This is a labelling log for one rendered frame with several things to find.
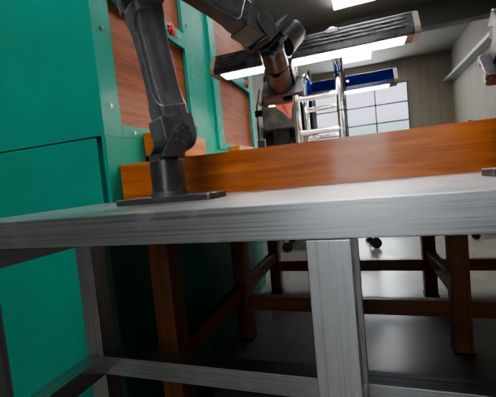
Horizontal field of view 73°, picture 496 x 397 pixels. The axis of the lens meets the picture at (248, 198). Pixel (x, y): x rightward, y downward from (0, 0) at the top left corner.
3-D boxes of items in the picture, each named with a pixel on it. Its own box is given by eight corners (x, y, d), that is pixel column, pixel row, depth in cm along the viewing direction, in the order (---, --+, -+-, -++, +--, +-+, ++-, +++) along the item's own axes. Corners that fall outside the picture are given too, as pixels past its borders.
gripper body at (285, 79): (265, 87, 88) (257, 63, 82) (304, 80, 84) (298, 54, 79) (262, 104, 84) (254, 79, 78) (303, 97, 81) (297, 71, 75)
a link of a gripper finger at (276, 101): (274, 111, 94) (265, 83, 87) (299, 107, 91) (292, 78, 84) (272, 128, 90) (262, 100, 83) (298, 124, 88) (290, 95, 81)
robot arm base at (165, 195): (133, 164, 68) (109, 164, 62) (223, 153, 62) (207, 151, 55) (138, 202, 69) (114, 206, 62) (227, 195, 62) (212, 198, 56)
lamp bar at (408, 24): (422, 31, 89) (420, 3, 89) (209, 76, 109) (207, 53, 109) (416, 42, 97) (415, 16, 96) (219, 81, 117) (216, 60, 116)
